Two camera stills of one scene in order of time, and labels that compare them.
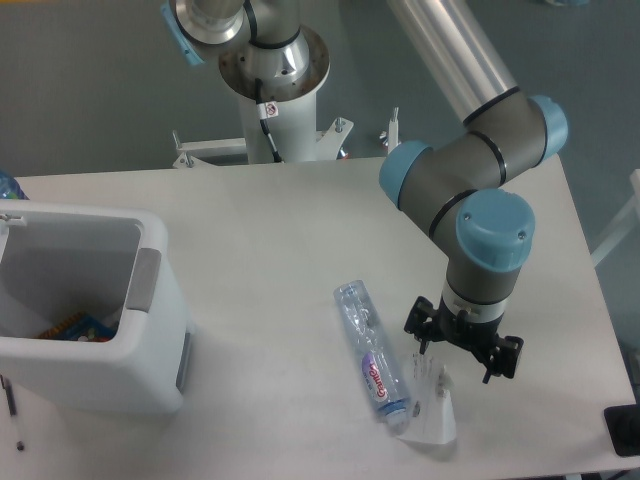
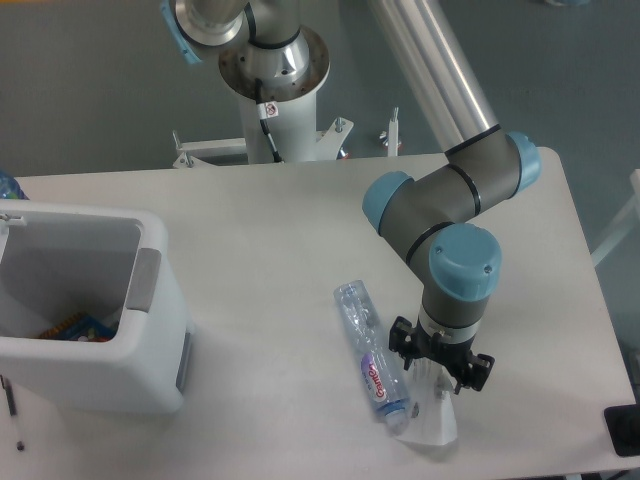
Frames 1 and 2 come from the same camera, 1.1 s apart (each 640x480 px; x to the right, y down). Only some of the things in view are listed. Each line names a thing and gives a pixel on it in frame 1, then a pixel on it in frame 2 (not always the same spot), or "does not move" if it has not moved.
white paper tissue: [432, 410] does not move
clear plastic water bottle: [383, 374] does not move
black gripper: [482, 338] -> [409, 342]
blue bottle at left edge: [10, 187] does not move
